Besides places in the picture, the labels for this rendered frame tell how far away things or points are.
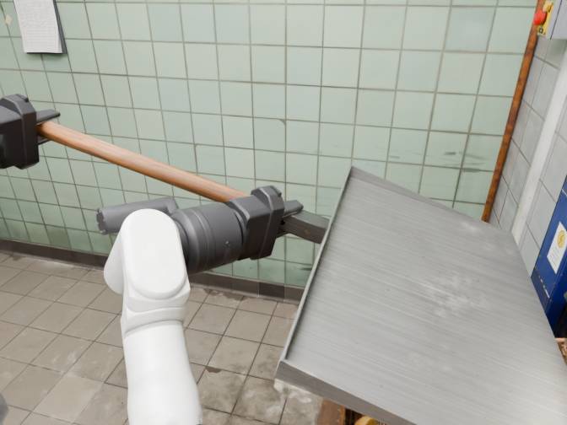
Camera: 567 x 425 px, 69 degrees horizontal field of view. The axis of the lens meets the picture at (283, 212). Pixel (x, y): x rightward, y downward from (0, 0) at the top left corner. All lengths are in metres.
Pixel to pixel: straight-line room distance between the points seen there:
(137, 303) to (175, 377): 0.08
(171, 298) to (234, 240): 0.13
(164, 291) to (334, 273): 0.25
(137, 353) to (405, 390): 0.29
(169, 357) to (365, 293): 0.28
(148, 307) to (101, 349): 1.83
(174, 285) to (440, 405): 0.32
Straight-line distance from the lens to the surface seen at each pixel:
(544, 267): 1.29
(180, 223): 0.54
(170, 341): 0.48
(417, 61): 1.78
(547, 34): 1.47
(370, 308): 0.58
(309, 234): 0.65
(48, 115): 0.82
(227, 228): 0.55
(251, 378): 2.01
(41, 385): 2.24
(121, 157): 0.73
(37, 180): 2.80
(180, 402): 0.46
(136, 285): 0.46
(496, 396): 0.58
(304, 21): 1.81
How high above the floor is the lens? 1.54
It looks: 28 degrees down
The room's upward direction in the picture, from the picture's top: straight up
